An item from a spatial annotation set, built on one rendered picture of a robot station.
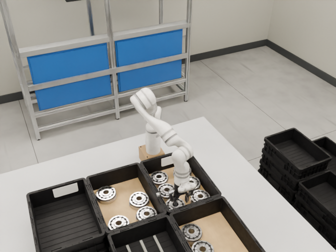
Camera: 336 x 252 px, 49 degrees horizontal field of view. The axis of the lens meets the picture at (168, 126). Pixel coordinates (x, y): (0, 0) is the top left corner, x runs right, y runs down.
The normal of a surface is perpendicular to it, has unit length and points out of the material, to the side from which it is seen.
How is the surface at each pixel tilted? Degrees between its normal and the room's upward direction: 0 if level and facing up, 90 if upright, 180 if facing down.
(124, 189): 0
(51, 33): 90
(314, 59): 90
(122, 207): 0
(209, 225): 0
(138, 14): 90
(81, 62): 90
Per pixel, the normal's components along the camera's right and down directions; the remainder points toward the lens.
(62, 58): 0.44, 0.53
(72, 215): 0.00, -0.81
